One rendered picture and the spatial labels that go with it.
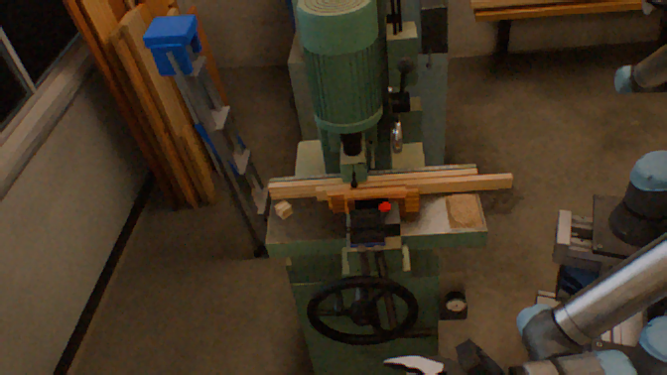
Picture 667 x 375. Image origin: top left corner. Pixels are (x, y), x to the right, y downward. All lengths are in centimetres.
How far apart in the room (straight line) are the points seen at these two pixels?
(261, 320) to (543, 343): 164
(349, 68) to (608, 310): 70
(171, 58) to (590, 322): 159
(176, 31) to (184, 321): 125
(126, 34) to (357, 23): 151
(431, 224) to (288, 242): 39
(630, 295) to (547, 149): 228
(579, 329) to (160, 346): 190
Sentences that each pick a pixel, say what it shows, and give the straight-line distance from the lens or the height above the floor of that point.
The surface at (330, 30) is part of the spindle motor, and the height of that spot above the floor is 148.
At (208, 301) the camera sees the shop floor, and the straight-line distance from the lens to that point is 263.
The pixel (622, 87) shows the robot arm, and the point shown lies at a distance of 171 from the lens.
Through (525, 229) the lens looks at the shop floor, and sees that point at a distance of 278.
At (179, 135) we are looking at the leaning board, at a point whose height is 45.
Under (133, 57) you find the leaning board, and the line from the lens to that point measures 261.
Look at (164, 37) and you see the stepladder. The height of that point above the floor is 116.
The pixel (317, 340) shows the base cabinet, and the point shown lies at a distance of 192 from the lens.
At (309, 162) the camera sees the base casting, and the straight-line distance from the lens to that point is 191.
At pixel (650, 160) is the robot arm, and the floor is 104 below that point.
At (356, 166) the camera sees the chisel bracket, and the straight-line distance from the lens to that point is 147.
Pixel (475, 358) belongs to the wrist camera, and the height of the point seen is 133.
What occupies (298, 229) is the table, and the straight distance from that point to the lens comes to 155.
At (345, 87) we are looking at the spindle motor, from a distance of 128.
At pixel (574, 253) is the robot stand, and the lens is 173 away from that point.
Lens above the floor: 203
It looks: 43 degrees down
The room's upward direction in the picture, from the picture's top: 9 degrees counter-clockwise
